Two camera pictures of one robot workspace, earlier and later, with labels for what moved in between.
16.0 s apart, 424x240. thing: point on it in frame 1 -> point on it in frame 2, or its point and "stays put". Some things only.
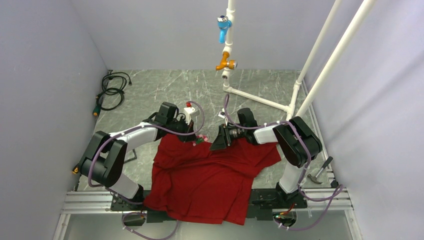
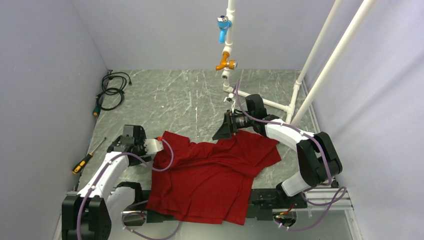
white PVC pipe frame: (290, 110) stays put
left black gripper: (187, 129) -> (142, 137)
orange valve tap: (231, 64) stays put
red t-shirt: (193, 182) stays put
